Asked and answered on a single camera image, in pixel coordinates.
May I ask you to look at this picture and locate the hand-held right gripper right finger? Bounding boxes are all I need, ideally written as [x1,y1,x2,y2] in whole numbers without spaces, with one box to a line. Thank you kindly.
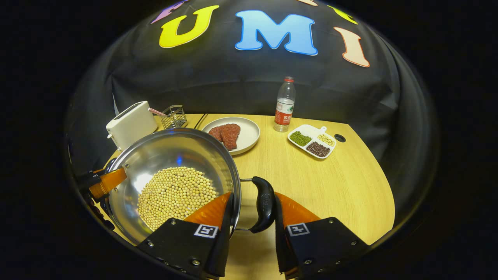
[275,191,371,280]

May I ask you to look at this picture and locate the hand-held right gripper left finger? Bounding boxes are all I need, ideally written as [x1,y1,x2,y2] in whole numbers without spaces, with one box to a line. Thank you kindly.
[136,191,235,280]

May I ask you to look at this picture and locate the stainless steel pot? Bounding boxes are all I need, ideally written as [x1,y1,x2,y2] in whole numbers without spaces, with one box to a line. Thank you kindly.
[105,128,277,245]

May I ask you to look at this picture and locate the pile of soybeans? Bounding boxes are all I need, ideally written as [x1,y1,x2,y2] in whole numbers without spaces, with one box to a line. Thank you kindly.
[137,166,217,232]

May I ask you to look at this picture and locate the white toaster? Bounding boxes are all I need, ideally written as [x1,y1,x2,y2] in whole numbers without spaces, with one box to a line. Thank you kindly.
[106,101,158,151]

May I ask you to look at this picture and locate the dark red beans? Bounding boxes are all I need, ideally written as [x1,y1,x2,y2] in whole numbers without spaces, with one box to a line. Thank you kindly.
[306,142,330,158]

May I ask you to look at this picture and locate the green mung beans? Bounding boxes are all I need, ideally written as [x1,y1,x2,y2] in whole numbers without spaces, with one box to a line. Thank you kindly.
[290,131,312,146]

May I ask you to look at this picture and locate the white round plate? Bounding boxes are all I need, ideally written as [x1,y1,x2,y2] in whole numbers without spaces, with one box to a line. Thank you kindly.
[201,117,260,156]

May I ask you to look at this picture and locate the white divided dish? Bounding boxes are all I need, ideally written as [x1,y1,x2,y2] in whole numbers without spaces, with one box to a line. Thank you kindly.
[288,124,337,160]

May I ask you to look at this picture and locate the clear plastic water bottle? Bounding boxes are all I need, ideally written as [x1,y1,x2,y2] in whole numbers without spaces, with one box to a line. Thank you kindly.
[274,76,296,133]

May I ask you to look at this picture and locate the black backdrop cloth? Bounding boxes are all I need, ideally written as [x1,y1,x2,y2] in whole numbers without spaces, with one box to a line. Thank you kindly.
[66,0,440,234]

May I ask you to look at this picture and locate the wire mesh basket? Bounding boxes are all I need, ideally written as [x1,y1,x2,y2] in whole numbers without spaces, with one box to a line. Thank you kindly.
[161,105,188,130]

